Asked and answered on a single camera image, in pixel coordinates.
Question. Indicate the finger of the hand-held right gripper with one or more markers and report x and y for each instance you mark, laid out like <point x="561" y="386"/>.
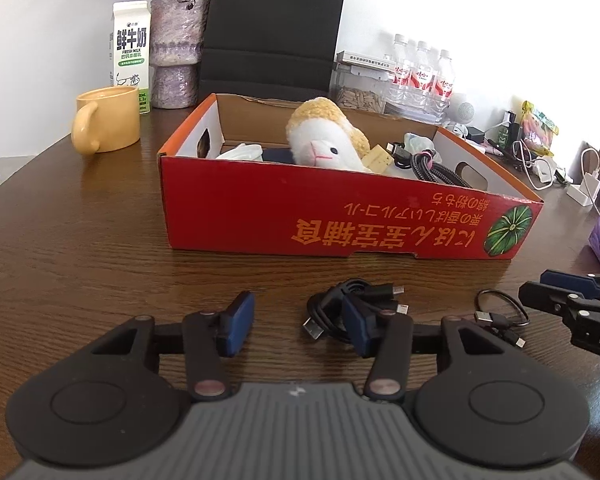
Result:
<point x="545" y="296"/>
<point x="567" y="280"/>

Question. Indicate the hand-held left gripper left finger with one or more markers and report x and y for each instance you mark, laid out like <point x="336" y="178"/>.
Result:
<point x="237" y="322"/>

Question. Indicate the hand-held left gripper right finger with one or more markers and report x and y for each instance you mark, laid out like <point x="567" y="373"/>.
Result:
<point x="357" y="325"/>

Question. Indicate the red cardboard box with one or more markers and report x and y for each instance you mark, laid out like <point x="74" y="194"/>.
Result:
<point x="330" y="210"/>

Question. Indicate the small yellow block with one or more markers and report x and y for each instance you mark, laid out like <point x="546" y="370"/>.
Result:
<point x="377" y="159"/>

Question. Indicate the white tissue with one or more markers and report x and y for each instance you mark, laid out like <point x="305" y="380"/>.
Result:
<point x="240" y="152"/>

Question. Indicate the navy fabric pouch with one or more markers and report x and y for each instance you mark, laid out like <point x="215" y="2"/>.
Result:
<point x="279" y="156"/>

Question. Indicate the white yellow plush sheep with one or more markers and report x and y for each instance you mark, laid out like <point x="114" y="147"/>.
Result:
<point x="320" y="135"/>

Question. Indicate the yellow snack packet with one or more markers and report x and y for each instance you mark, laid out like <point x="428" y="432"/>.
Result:
<point x="540" y="130"/>

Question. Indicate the small green bottle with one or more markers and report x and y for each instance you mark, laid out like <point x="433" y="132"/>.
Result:
<point x="503" y="135"/>

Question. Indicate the black upright device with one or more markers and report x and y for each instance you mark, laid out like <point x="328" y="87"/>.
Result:
<point x="515" y="130"/>

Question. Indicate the black power adapter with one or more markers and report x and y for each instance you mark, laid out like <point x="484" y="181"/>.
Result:
<point x="476" y="136"/>

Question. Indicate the clear jar of seeds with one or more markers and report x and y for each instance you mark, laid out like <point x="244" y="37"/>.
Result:
<point x="357" y="97"/>

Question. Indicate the clear water bottle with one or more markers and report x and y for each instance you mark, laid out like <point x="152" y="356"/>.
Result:
<point x="422" y="77"/>
<point x="400" y="72"/>
<point x="443" y="85"/>

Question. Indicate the yellow ceramic mug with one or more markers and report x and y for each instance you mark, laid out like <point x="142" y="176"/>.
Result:
<point x="112" y="120"/>

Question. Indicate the flat white box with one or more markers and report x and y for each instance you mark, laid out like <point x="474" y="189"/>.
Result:
<point x="365" y="60"/>

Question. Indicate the purple stone vase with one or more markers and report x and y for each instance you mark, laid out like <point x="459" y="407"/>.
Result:
<point x="177" y="50"/>

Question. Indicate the white green milk carton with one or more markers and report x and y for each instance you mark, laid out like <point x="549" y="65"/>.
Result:
<point x="132" y="55"/>

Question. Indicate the black paper bag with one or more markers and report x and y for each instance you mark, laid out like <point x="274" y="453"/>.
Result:
<point x="275" y="25"/>

